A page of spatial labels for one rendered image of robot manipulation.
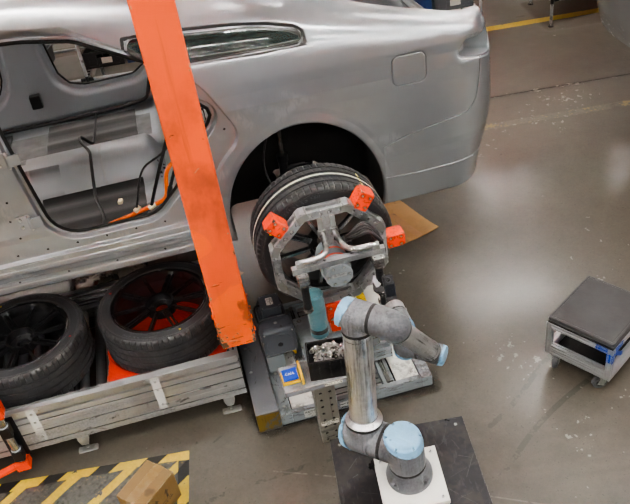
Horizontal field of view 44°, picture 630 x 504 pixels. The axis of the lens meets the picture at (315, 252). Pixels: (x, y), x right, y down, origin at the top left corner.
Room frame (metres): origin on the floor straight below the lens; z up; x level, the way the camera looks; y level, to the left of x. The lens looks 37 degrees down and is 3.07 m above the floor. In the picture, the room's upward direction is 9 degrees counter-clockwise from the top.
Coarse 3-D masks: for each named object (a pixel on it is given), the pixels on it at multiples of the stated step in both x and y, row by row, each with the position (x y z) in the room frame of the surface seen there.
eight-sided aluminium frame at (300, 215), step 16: (304, 208) 2.88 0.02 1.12; (320, 208) 2.86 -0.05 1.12; (336, 208) 2.86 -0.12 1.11; (352, 208) 2.87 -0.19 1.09; (288, 224) 2.87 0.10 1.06; (384, 224) 2.89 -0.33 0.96; (272, 240) 2.87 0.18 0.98; (288, 240) 2.83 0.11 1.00; (384, 240) 2.89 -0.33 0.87; (272, 256) 2.81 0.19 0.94; (384, 256) 2.89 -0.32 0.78; (368, 272) 2.89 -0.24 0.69; (288, 288) 2.82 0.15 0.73; (336, 288) 2.90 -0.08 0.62; (352, 288) 2.88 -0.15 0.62
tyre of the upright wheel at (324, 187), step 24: (312, 168) 3.12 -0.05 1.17; (336, 168) 3.12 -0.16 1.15; (264, 192) 3.10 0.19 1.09; (288, 192) 2.98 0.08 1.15; (312, 192) 2.93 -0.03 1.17; (336, 192) 2.95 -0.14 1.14; (264, 216) 2.96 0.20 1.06; (288, 216) 2.91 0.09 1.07; (384, 216) 2.98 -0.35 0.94; (264, 240) 2.89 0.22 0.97; (264, 264) 2.89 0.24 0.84
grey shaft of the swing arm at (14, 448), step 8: (0, 424) 2.58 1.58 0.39; (8, 424) 2.60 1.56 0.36; (0, 432) 2.57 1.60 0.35; (8, 432) 2.57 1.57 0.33; (16, 432) 2.62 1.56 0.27; (8, 440) 2.57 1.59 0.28; (16, 440) 2.62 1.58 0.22; (24, 440) 2.63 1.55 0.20; (8, 448) 2.61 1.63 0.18; (16, 448) 2.58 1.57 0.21; (24, 448) 2.62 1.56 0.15; (16, 456) 2.57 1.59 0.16; (24, 456) 2.58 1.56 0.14
